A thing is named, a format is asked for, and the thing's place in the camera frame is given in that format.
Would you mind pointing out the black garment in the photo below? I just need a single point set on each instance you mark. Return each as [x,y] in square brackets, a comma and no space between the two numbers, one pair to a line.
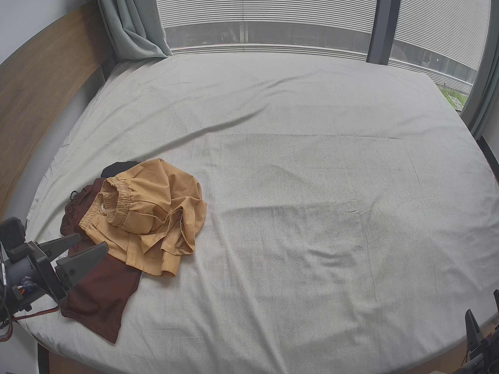
[117,168]

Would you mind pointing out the brown shorts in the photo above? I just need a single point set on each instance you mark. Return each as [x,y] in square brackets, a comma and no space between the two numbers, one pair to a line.
[101,298]

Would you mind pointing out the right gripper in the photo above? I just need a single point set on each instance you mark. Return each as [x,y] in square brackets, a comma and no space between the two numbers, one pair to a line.
[483,360]

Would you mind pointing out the mustard yellow shorts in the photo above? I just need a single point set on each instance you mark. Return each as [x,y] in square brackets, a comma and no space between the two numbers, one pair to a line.
[156,193]

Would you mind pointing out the window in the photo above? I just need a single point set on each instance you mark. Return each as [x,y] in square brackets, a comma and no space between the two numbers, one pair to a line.
[273,10]

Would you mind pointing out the blue-green curtain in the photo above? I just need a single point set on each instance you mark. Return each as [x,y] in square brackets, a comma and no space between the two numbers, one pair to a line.
[128,25]

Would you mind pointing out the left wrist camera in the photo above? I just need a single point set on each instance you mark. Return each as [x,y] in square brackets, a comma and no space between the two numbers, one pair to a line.
[13,232]

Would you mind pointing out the bed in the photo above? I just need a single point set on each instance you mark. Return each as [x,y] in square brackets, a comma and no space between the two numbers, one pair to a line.
[312,170]

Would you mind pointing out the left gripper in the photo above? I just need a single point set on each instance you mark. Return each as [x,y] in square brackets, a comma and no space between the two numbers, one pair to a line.
[23,283]

